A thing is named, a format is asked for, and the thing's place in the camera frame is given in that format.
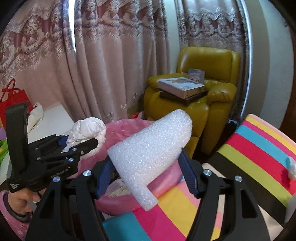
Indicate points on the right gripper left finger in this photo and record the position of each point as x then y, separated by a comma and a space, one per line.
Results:
67, 210

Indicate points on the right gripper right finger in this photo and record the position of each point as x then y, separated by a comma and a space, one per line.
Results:
241, 216

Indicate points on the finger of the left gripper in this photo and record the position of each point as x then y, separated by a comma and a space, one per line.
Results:
76, 151
49, 143

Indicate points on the white plastic bag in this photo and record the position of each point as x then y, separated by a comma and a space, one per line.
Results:
84, 130

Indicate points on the white foam corner piece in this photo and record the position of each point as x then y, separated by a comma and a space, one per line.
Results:
143, 156

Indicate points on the pink sleeve forearm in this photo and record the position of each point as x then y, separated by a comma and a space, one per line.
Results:
13, 226

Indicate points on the pink trash bag bin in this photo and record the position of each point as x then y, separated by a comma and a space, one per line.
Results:
115, 133

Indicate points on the person's left hand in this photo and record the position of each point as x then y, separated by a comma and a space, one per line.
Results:
19, 201

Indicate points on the white low cabinet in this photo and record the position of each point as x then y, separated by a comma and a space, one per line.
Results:
56, 121

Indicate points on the cream cloth bag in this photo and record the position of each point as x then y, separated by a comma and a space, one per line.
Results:
35, 117

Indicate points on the red paper gift bag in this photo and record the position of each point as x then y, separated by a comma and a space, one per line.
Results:
12, 95

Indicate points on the striped colourful table cloth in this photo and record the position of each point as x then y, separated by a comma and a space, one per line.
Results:
257, 152

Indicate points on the yellow leather armchair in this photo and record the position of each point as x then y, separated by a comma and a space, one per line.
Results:
209, 113

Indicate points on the left lace curtain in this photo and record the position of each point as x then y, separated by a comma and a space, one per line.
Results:
93, 57

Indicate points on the lace curtain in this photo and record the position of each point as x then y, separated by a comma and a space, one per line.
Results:
93, 57
215, 24

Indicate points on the dark book stack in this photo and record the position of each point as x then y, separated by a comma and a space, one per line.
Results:
186, 101

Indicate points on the white picture book box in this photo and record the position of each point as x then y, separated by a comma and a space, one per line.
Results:
181, 87

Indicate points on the small colourful book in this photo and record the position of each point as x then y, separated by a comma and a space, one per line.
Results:
196, 75

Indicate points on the right lace curtain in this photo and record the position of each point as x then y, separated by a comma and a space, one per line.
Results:
215, 24

